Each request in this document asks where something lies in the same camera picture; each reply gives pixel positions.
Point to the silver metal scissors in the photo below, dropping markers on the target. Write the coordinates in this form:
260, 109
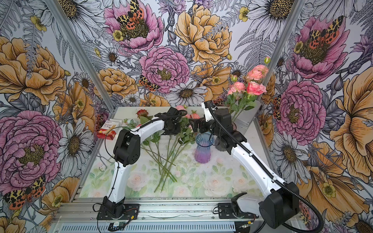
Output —
103, 166

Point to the white vent grille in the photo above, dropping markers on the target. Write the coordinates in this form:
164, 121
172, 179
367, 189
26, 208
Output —
149, 227

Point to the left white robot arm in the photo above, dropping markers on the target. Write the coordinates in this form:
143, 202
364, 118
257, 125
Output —
127, 152

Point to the pink rose stem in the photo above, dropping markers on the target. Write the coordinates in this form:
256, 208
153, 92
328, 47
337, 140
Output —
253, 91
235, 93
259, 72

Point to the aluminium front rail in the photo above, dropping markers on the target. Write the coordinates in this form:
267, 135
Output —
157, 210

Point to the dark red flower stem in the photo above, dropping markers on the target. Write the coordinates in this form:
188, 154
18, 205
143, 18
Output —
144, 116

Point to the green eucalyptus sprig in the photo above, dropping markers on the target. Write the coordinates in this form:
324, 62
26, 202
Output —
130, 124

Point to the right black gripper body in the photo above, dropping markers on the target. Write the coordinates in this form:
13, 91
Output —
205, 126

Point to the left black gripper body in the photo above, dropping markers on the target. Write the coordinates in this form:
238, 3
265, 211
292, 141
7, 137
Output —
173, 129

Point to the blue purple glass vase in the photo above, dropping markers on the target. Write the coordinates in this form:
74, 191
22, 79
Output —
204, 142

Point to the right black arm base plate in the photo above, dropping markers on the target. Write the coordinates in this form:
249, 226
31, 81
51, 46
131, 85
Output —
231, 211

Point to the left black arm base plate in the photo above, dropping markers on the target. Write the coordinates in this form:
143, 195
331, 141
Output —
118, 212

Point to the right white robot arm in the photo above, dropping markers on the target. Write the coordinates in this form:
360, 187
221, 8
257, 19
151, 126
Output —
280, 202

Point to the pink rose bunch on table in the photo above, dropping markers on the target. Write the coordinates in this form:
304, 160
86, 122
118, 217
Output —
165, 149

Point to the silver metal box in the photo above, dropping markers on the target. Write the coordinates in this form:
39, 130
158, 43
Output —
246, 117

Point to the red white snack box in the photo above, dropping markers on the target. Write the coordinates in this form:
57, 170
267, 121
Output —
109, 129

